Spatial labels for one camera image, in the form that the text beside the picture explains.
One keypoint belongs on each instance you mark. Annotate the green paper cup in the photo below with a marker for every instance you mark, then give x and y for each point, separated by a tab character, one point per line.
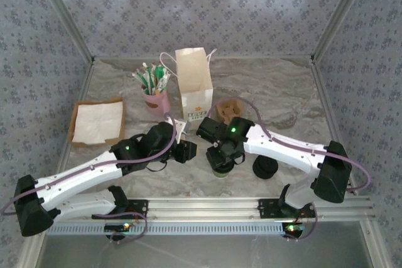
221	174

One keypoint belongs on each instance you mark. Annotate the white printed paper bag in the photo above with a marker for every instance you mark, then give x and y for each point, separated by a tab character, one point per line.
198	105

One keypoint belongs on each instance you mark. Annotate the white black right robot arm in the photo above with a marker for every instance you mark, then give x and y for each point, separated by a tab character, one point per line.
282	148

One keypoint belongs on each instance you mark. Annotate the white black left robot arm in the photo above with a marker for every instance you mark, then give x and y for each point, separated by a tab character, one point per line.
78	177

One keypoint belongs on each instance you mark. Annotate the pink straw holder cup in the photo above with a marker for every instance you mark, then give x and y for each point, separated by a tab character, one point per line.
157	105

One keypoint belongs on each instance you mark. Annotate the black plastic cup lid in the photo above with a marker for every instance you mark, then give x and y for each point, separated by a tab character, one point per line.
265	169

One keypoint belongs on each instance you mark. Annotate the controller board with LED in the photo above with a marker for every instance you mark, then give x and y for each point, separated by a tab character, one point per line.
293	228
121	227

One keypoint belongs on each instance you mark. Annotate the aluminium mounting rail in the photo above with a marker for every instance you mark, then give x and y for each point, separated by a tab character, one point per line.
204	208

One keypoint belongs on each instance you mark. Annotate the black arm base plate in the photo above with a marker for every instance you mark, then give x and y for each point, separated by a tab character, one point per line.
141	208
267	208

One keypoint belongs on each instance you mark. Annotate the aluminium frame post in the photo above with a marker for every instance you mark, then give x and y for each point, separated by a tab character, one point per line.
338	13
67	17

